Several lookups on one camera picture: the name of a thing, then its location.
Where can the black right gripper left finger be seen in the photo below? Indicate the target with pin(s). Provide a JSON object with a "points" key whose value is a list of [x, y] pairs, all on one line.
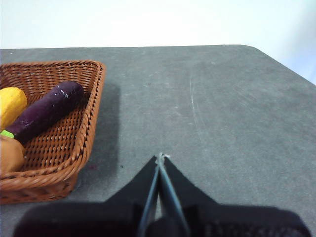
{"points": [[86, 219]]}

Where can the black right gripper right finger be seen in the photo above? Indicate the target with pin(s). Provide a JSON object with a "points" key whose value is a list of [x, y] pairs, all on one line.
{"points": [[234, 219]]}

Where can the brown woven wicker basket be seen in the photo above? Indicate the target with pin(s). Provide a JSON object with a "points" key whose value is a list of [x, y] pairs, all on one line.
{"points": [[61, 153]]}

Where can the brown potato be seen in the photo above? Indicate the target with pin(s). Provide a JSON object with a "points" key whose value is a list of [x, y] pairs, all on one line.
{"points": [[11, 155]]}

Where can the purple eggplant with green stem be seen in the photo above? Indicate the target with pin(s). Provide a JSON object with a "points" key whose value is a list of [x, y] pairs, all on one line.
{"points": [[47, 111]]}

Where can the yellow corn cob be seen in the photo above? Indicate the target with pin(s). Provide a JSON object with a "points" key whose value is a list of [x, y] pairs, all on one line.
{"points": [[11, 103]]}

